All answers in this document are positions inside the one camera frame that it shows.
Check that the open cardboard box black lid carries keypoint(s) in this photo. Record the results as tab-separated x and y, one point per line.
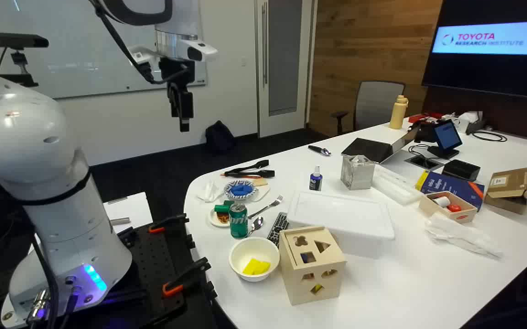
375	150

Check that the grey office chair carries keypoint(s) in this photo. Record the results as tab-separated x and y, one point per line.
375	100

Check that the white plastic bag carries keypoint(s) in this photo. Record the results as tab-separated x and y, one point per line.
463	236

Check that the wooden tray with items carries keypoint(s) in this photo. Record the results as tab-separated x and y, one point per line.
448	205

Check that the wooden sliding lid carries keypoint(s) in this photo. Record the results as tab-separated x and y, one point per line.
309	247

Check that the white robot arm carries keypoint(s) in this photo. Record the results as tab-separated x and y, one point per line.
76	256

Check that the black camera on tripod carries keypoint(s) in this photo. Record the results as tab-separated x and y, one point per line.
16	42

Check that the whiteboard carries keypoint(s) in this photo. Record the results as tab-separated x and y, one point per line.
102	46

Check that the green can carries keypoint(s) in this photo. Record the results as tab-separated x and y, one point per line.
237	221

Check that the white plastic bin lid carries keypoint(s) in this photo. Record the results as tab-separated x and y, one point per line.
355	216

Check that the small tablet display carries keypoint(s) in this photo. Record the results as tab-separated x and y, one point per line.
446	139

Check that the black backpack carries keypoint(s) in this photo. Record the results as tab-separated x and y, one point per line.
217	137

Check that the yellow mustard bottle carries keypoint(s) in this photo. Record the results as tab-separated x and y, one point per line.
397	111

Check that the wall television screen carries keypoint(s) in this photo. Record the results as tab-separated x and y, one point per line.
479	46

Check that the blue and white plate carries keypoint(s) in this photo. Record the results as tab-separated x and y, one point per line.
239	190

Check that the white bowl with yellow sponge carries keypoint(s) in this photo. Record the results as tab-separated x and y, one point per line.
252	258

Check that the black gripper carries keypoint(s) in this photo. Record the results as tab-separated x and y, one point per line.
177	75

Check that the clear plastic container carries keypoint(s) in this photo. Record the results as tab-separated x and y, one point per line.
395	186

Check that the wooden shape sorter box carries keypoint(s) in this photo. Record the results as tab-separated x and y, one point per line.
311	283

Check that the black small box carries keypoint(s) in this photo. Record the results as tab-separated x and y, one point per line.
459	168

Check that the black marker tool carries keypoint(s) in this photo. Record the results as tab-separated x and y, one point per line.
254	170

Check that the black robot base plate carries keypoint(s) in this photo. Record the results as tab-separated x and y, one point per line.
164	285

